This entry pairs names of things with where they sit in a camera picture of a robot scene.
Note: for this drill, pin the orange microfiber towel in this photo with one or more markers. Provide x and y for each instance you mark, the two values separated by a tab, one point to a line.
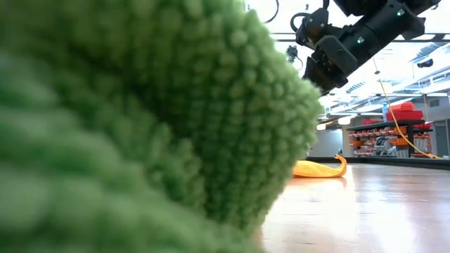
316	170

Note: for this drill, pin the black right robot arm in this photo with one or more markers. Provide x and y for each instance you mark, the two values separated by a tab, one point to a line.
386	17

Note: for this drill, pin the green microfiber towel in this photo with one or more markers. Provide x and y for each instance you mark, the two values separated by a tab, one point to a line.
140	123

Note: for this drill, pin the black hanging device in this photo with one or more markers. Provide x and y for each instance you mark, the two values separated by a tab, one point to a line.
292	52

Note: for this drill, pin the white light fixture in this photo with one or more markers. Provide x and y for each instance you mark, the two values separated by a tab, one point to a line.
344	120

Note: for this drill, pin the red background object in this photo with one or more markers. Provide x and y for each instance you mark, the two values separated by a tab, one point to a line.
404	113

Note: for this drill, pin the dark blue background object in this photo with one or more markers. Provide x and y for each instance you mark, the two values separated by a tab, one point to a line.
426	63

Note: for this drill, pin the black shelf with orange bins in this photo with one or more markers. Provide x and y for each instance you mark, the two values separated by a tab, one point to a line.
409	137

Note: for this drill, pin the grey cabinet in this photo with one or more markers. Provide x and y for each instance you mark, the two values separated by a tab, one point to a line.
442	138

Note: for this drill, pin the black aluminium table frame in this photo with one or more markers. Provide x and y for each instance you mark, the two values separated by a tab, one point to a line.
404	161

